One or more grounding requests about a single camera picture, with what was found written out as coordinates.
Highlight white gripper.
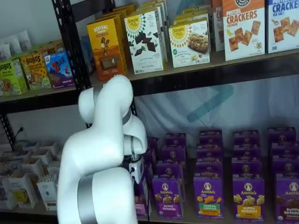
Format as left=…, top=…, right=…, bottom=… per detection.
left=128, top=159, right=145, bottom=184

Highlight purple Annie's box pink patch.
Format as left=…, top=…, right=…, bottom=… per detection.
left=134, top=182, right=150, bottom=217

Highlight purple Annie's snack box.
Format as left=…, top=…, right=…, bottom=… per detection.
left=270, top=142, right=299, bottom=161
left=231, top=158, right=263, bottom=181
left=267, top=126, right=297, bottom=145
left=232, top=144, right=261, bottom=161
left=195, top=161, right=224, bottom=180
left=161, top=145, right=186, bottom=164
left=199, top=130, right=223, bottom=147
left=233, top=130, right=260, bottom=147
left=196, top=145, right=223, bottom=163
left=165, top=133, right=187, bottom=148
left=156, top=161, right=183, bottom=182
left=271, top=158, right=299, bottom=176

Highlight purple Annie's box green patch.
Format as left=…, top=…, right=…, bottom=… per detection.
left=193, top=176, right=225, bottom=219

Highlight white printed carton box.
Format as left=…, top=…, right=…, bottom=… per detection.
left=36, top=174, right=59, bottom=211
left=0, top=160, right=24, bottom=177
left=7, top=171, right=39, bottom=209
left=46, top=161, right=61, bottom=177
left=0, top=179, right=19, bottom=211

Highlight purple Annie's box orange patch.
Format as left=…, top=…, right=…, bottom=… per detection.
left=232, top=178, right=265, bottom=222

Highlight orange Revival snack box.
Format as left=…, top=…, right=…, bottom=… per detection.
left=102, top=3, right=139, bottom=27
left=86, top=17, right=128, bottom=81

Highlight blue snack box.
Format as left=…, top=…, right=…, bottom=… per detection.
left=80, top=35, right=97, bottom=75

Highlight blue purple Zbar box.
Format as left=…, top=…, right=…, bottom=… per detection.
left=43, top=51, right=76, bottom=90

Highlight Simple Mills chocolate thins box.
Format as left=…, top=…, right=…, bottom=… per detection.
left=123, top=7, right=169, bottom=75
left=137, top=0, right=169, bottom=15

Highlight Simple Mills yellow bars box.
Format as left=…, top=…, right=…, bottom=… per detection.
left=173, top=5, right=210, bottom=24
left=168, top=19, right=211, bottom=69

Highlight orange Bobo's box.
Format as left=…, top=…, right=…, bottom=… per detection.
left=19, top=53, right=52, bottom=91
left=38, top=42, right=58, bottom=57

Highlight purple Annie's box brown bunnies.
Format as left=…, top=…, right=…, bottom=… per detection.
left=275, top=173, right=299, bottom=224

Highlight green Bobo's box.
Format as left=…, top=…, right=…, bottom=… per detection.
left=0, top=58, right=28, bottom=97

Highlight orange pretzel crackers box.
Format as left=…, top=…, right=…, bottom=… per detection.
left=211, top=0, right=226, bottom=52

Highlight pretzel crackers cheddar box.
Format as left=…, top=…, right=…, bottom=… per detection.
left=221, top=0, right=267, bottom=62

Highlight sea salt crackers box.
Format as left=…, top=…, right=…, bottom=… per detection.
left=267, top=0, right=299, bottom=54

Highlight white backdrop sheet teal logo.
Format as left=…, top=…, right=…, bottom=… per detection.
left=134, top=74, right=299, bottom=164

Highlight black metal shelving unit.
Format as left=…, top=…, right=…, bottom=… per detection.
left=0, top=0, right=92, bottom=224
left=67, top=0, right=299, bottom=224

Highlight white stand-up pouch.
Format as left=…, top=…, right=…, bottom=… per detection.
left=17, top=30, right=32, bottom=51
left=7, top=35, right=22, bottom=56
left=0, top=42, right=13, bottom=61

